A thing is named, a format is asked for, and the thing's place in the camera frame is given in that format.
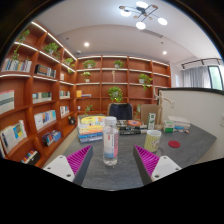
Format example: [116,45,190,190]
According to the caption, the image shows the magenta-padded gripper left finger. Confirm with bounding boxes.
[42,144,95,187]

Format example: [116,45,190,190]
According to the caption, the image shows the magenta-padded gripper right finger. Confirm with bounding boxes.
[132,144,183,186]

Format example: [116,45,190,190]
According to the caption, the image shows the clear plastic water bottle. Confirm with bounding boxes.
[102,116,120,167]

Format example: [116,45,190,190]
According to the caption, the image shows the yellow striped white mug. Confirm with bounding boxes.
[143,129,163,154]

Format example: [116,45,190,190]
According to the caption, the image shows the flat round red coaster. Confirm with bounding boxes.
[167,140,181,149]

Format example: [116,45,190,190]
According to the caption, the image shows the small green white box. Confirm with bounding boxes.
[162,120,176,133]

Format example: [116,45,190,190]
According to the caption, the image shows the tall green white carton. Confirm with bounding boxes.
[147,112,157,130]

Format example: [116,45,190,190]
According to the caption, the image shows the stack of colourful books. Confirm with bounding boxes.
[76,114,108,144]

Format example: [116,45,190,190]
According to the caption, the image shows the stack of white boxes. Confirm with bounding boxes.
[167,115,192,130]

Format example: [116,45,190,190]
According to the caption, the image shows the wooden artist mannequin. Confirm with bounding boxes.
[153,89,175,130]

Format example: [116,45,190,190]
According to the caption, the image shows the tan chair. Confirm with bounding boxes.
[140,103,160,126]

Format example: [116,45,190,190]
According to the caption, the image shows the chair with dark jacket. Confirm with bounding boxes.
[107,102,134,121]

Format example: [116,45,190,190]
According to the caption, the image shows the wooden shelf unit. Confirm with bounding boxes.
[0,21,172,168]

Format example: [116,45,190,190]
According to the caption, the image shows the grey window curtain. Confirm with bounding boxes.
[182,65,211,89]

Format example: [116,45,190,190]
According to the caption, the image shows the window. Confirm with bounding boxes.
[208,64,224,91]

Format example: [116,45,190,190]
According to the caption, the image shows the black ceiling track light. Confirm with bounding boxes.
[180,57,223,70]

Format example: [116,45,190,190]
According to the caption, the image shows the branched ceiling lamp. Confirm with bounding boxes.
[118,1,169,31]

